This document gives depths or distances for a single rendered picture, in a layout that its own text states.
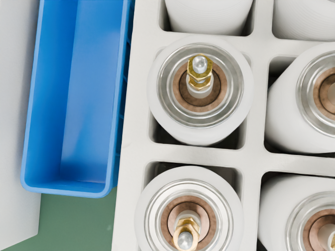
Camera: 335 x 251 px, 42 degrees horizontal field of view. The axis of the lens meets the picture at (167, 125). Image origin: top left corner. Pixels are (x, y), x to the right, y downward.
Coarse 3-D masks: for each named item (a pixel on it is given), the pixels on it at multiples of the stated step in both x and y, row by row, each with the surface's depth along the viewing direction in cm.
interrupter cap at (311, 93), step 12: (312, 60) 37; (324, 60) 37; (312, 72) 37; (324, 72) 37; (300, 84) 37; (312, 84) 37; (324, 84) 37; (300, 96) 37; (312, 96) 37; (324, 96) 37; (300, 108) 37; (312, 108) 37; (324, 108) 37; (312, 120) 37; (324, 120) 37; (324, 132) 37
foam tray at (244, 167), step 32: (160, 0) 46; (256, 0) 46; (160, 32) 46; (256, 32) 45; (256, 64) 45; (288, 64) 48; (128, 96) 46; (256, 96) 45; (128, 128) 45; (160, 128) 56; (256, 128) 44; (128, 160) 45; (160, 160) 45; (192, 160) 45; (224, 160) 44; (256, 160) 44; (288, 160) 44; (320, 160) 44; (128, 192) 45; (256, 192) 44; (128, 224) 44; (256, 224) 44
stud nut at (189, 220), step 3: (180, 219) 34; (183, 219) 33; (186, 219) 33; (189, 219) 33; (192, 219) 33; (180, 222) 33; (183, 222) 33; (186, 222) 33; (189, 222) 33; (192, 222) 33; (195, 222) 33; (177, 225) 33; (192, 225) 33; (195, 225) 33; (198, 225) 34; (195, 228) 33; (198, 228) 33; (198, 231) 33
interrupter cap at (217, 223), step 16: (160, 192) 37; (176, 192) 37; (192, 192) 37; (208, 192) 37; (160, 208) 37; (176, 208) 37; (192, 208) 37; (208, 208) 37; (224, 208) 37; (144, 224) 37; (160, 224) 37; (208, 224) 37; (224, 224) 37; (160, 240) 37; (208, 240) 37; (224, 240) 36
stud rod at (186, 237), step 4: (184, 224) 33; (184, 232) 29; (188, 232) 29; (180, 236) 28; (184, 236) 28; (188, 236) 28; (180, 240) 28; (184, 240) 28; (188, 240) 28; (192, 240) 28; (180, 244) 28; (184, 244) 28; (188, 244) 28; (180, 248) 28; (184, 248) 28; (188, 248) 28
